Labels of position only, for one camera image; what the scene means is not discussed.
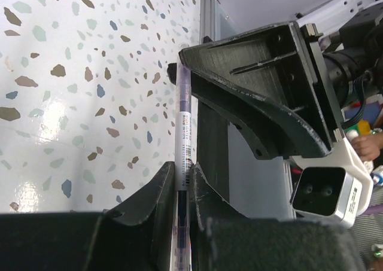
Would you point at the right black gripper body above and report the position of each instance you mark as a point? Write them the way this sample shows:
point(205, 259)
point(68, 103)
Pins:
point(316, 110)

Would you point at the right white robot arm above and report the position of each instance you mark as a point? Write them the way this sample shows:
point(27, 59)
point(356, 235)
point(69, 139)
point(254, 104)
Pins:
point(351, 44)

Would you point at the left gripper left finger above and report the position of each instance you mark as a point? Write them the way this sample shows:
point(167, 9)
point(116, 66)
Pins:
point(134, 235)

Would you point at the aluminium frame rail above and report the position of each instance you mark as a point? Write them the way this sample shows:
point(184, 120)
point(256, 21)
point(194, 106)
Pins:
point(215, 22)

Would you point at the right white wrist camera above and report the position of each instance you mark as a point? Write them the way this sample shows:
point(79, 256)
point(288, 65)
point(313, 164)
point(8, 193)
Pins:
point(334, 189)

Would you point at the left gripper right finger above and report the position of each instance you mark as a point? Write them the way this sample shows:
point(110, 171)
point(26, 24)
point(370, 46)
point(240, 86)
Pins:
point(224, 239)

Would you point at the thin metal craft knife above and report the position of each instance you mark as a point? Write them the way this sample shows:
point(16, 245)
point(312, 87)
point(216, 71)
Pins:
point(180, 257)

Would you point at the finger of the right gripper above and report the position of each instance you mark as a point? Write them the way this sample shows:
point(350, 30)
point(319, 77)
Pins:
point(172, 72)
point(262, 81)

